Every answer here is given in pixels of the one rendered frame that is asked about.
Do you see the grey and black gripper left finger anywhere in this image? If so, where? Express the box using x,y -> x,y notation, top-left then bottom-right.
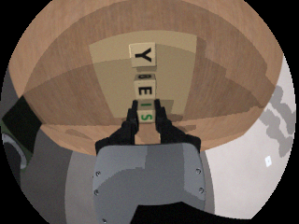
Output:
95,100 -> 139,156

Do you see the beige flat mat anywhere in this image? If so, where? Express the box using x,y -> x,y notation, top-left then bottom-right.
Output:
89,30 -> 197,118

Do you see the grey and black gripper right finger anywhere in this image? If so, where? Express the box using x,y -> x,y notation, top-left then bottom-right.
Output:
154,99 -> 201,154

